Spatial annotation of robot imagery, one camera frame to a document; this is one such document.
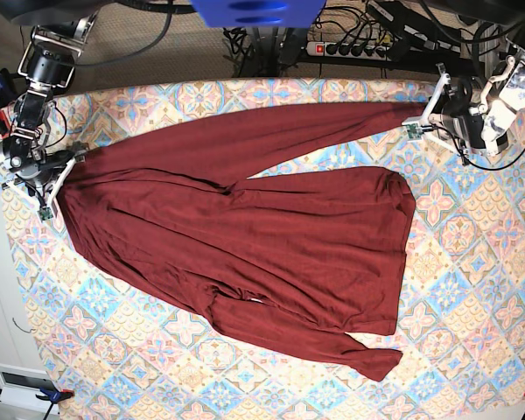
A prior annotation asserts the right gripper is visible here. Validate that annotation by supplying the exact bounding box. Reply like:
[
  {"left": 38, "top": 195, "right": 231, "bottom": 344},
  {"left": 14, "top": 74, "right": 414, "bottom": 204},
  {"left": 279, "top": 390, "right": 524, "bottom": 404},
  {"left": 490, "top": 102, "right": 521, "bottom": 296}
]
[{"left": 12, "top": 142, "right": 89, "bottom": 197}]

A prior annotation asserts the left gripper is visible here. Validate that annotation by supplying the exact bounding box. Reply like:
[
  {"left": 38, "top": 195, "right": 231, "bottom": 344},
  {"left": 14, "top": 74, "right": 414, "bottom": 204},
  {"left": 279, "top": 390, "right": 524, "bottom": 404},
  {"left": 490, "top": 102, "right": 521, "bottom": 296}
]
[{"left": 437, "top": 76, "right": 486, "bottom": 151}]

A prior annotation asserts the dark red t-shirt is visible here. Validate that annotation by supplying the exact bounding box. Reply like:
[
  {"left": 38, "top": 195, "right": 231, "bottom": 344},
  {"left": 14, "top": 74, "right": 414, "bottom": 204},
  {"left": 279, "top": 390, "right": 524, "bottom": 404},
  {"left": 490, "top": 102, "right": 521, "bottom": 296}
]
[{"left": 57, "top": 102, "right": 420, "bottom": 382}]

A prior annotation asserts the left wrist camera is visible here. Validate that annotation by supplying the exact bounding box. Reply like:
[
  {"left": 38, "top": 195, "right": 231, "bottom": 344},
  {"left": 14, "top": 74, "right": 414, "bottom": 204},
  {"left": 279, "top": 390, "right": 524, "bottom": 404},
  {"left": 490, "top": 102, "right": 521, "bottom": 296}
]
[{"left": 402, "top": 122, "right": 424, "bottom": 142}]

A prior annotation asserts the patterned tile tablecloth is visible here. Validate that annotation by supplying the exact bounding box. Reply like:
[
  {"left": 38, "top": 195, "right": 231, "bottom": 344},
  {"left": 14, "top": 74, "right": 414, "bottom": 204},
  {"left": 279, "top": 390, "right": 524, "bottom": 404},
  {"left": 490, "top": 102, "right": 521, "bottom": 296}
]
[{"left": 0, "top": 78, "right": 525, "bottom": 420}]

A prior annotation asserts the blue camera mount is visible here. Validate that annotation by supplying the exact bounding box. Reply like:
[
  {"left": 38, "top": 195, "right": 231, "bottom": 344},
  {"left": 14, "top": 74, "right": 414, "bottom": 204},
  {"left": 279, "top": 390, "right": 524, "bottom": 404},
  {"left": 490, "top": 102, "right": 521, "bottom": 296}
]
[{"left": 191, "top": 0, "right": 326, "bottom": 28}]

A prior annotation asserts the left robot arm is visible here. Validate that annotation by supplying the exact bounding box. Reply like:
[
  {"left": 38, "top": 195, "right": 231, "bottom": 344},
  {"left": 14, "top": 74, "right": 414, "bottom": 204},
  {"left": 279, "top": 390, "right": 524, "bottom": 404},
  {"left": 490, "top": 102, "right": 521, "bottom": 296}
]
[{"left": 403, "top": 1, "right": 525, "bottom": 157}]

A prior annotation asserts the blue orange clamp lower left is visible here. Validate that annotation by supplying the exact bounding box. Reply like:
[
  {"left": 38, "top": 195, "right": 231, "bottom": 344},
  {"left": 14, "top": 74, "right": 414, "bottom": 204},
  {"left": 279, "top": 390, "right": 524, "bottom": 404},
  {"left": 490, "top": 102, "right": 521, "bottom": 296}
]
[{"left": 0, "top": 386, "right": 74, "bottom": 419}]

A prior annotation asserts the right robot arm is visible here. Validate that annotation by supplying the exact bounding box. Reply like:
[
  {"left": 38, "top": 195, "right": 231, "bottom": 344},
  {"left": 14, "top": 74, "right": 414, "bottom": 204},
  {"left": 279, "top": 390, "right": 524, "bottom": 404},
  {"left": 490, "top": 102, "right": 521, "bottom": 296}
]
[{"left": 0, "top": 1, "right": 104, "bottom": 201}]

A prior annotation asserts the white power strip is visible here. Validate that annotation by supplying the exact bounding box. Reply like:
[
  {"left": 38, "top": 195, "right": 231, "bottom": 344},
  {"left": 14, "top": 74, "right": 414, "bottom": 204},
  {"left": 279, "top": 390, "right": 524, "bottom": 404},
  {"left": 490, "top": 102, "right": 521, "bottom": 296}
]
[{"left": 305, "top": 41, "right": 389, "bottom": 61}]

